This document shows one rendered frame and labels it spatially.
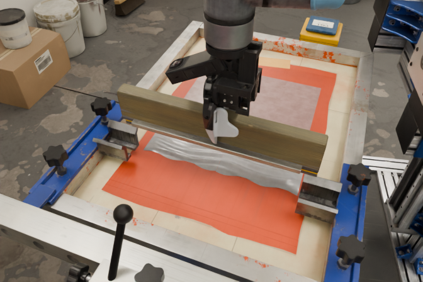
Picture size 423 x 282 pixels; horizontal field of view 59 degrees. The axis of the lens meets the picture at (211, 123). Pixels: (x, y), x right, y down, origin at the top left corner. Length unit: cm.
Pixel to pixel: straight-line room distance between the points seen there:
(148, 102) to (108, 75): 213
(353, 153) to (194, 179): 35
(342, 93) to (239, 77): 53
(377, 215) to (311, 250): 108
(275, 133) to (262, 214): 19
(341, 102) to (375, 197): 87
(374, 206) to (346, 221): 109
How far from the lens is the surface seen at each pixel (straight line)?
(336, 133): 96
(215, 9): 54
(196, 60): 63
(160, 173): 84
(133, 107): 76
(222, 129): 67
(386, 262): 169
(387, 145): 245
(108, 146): 83
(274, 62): 117
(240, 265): 67
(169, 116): 73
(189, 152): 86
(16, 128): 261
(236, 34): 55
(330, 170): 87
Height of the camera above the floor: 159
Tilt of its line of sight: 43 degrees down
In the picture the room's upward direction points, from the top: straight up
